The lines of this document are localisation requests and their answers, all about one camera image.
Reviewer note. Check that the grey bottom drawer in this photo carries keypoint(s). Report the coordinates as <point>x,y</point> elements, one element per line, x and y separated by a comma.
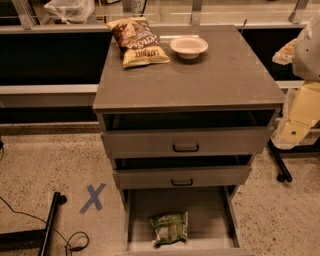
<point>212,229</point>

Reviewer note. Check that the blue tape cross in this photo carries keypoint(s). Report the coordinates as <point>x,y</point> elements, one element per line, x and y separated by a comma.
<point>93,198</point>

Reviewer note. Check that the grey middle drawer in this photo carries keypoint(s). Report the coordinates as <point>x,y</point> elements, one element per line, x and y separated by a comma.
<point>161,178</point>

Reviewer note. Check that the grey drawer cabinet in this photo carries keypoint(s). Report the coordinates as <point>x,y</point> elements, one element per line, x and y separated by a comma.
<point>225,87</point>

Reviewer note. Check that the white bowl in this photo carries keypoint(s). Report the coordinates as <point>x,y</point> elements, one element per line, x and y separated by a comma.
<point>188,47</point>

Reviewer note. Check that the clear plastic bag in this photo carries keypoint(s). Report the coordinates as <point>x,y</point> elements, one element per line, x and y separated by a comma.
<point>71,11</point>

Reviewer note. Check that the black drawer handle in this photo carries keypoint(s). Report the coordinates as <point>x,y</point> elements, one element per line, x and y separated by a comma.
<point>182,183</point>
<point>185,148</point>

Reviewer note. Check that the brown yellow chip bag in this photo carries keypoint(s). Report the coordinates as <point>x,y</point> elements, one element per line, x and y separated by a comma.
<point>137,42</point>

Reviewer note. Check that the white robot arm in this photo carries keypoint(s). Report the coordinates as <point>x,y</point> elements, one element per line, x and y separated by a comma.
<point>301,109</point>

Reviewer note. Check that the grey drawer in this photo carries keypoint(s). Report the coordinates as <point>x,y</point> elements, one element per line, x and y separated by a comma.
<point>212,229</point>
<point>161,178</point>
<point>158,143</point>

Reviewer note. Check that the black top drawer handle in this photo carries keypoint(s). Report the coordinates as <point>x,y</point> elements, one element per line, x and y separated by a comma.
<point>185,148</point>

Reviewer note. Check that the green jalapeno chip bag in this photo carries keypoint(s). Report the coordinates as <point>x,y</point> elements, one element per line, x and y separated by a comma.
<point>169,228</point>

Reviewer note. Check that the black middle drawer handle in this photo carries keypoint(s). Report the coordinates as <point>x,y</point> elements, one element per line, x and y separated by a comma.
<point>182,183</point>

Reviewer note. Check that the grey top drawer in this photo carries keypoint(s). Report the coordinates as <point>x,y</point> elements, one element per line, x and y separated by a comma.
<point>158,143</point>

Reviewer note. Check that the black right stand leg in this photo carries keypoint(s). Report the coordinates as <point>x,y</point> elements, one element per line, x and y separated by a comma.
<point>284,174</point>

